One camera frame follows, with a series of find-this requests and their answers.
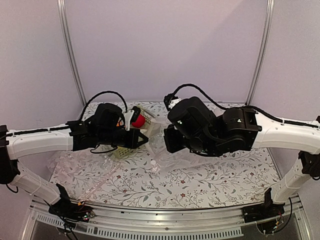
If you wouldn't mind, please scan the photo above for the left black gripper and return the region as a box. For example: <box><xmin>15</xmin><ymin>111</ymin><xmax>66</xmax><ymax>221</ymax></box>
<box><xmin>98</xmin><ymin>127</ymin><xmax>148</xmax><ymax>149</ymax></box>

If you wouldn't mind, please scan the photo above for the clear zip top bag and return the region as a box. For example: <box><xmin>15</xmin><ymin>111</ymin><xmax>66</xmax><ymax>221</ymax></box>
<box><xmin>144</xmin><ymin>117</ymin><xmax>226</xmax><ymax>176</ymax></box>

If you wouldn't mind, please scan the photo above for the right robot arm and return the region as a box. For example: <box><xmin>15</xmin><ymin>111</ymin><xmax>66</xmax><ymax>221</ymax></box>
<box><xmin>164</xmin><ymin>94</ymin><xmax>320</xmax><ymax>218</ymax></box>

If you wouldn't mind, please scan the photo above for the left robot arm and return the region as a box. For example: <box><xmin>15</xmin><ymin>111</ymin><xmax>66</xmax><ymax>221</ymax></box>
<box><xmin>0</xmin><ymin>103</ymin><xmax>149</xmax><ymax>217</ymax></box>

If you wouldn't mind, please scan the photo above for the left clear dotted bag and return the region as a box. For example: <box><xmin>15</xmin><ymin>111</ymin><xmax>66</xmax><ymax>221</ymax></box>
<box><xmin>47</xmin><ymin>149</ymin><xmax>120</xmax><ymax>202</ymax></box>

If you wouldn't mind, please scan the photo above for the red toy apple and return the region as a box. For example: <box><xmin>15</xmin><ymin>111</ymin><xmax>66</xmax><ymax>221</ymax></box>
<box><xmin>131</xmin><ymin>114</ymin><xmax>146</xmax><ymax>129</ymax></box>

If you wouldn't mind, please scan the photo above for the green perforated plastic basket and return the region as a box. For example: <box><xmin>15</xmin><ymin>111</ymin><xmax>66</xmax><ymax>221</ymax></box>
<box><xmin>109</xmin><ymin>106</ymin><xmax>157</xmax><ymax>160</ymax></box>

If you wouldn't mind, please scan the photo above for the floral table mat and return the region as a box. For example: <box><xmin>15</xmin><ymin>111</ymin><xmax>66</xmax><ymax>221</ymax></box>
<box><xmin>48</xmin><ymin>101</ymin><xmax>285</xmax><ymax>210</ymax></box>

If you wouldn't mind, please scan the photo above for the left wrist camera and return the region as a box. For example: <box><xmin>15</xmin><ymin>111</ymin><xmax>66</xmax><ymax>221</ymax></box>
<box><xmin>123</xmin><ymin>106</ymin><xmax>141</xmax><ymax>131</ymax></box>

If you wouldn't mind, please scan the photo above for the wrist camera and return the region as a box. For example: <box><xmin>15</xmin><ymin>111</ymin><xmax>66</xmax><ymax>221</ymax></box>
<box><xmin>123</xmin><ymin>106</ymin><xmax>141</xmax><ymax>131</ymax></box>
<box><xmin>163</xmin><ymin>93</ymin><xmax>182</xmax><ymax>112</ymax></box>

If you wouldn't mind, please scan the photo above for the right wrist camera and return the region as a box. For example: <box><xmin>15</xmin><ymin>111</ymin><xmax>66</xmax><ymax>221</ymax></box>
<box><xmin>163</xmin><ymin>93</ymin><xmax>182</xmax><ymax>112</ymax></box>

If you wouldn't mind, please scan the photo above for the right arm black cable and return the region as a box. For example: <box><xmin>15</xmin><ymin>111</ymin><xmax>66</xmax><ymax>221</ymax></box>
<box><xmin>172</xmin><ymin>83</ymin><xmax>320</xmax><ymax>130</ymax></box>

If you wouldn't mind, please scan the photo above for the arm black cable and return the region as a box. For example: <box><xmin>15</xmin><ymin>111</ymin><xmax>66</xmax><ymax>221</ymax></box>
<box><xmin>172</xmin><ymin>83</ymin><xmax>320</xmax><ymax>130</ymax></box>
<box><xmin>79</xmin><ymin>90</ymin><xmax>130</xmax><ymax>121</ymax></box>

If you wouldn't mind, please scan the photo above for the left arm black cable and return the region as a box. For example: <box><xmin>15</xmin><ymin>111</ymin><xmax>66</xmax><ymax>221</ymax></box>
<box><xmin>79</xmin><ymin>90</ymin><xmax>130</xmax><ymax>121</ymax></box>

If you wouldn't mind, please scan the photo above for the front aluminium rail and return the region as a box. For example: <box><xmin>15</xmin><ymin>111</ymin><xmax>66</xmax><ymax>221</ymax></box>
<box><xmin>21</xmin><ymin>196</ymin><xmax>313</xmax><ymax>240</ymax></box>

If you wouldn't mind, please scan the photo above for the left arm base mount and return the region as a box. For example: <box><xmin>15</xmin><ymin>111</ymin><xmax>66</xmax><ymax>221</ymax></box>
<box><xmin>48</xmin><ymin>183</ymin><xmax>95</xmax><ymax>222</ymax></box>

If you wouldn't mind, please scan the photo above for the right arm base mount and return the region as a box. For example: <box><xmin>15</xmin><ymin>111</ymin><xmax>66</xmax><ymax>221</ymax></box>
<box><xmin>241</xmin><ymin>188</ymin><xmax>285</xmax><ymax>235</ymax></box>

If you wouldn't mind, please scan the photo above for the left aluminium frame post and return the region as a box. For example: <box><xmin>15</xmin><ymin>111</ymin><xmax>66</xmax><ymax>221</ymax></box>
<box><xmin>57</xmin><ymin>0</ymin><xmax>87</xmax><ymax>106</ymax></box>

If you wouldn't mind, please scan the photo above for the aluminium frame post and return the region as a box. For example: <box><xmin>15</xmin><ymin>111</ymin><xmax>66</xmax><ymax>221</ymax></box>
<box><xmin>245</xmin><ymin>0</ymin><xmax>275</xmax><ymax>105</ymax></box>
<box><xmin>57</xmin><ymin>0</ymin><xmax>87</xmax><ymax>106</ymax></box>

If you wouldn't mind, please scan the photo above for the right aluminium frame post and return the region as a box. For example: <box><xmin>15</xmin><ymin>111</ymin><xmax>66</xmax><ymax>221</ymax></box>
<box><xmin>245</xmin><ymin>0</ymin><xmax>275</xmax><ymax>105</ymax></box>

